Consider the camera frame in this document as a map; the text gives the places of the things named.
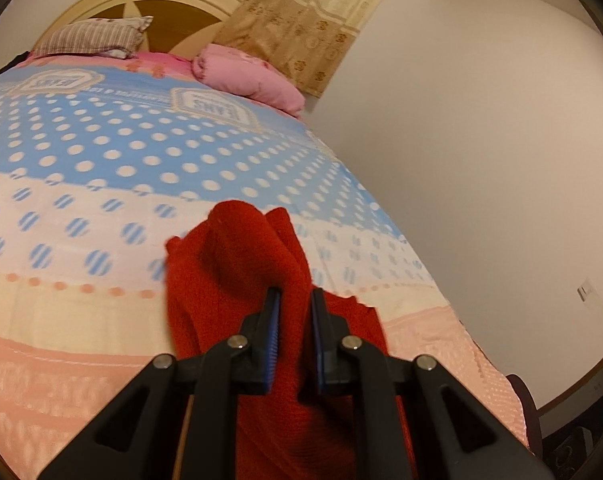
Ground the pink folded blanket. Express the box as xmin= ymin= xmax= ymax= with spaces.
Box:
xmin=192 ymin=44 xmax=305 ymax=117

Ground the red knit sweater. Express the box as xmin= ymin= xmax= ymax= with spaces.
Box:
xmin=166 ymin=200 xmax=413 ymax=479

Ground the cream wooden headboard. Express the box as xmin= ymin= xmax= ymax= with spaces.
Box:
xmin=38 ymin=0 xmax=243 ymax=60

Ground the polka dot bed sheet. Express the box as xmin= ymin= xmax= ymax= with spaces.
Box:
xmin=0 ymin=54 xmax=526 ymax=479

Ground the beige patterned curtain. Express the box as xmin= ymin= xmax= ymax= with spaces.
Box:
xmin=214 ymin=0 xmax=382 ymax=98

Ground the white wall socket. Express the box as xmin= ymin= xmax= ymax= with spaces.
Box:
xmin=577 ymin=278 xmax=595 ymax=302

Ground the striped pillow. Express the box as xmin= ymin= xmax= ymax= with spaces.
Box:
xmin=30 ymin=15 xmax=153 ymax=60

